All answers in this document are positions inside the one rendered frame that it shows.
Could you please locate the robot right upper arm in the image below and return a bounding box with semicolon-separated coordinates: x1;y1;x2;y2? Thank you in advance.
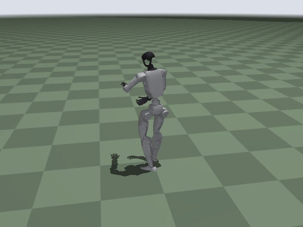
160;69;167;90

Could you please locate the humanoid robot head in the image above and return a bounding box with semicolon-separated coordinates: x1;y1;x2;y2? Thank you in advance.
142;52;156;71

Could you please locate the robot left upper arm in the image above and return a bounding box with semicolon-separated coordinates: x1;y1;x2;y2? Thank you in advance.
124;72;146;93

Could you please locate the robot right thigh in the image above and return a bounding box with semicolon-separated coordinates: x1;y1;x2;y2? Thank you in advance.
153;107;169;140

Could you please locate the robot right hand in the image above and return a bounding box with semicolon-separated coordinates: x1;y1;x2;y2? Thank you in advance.
136;96;151;105

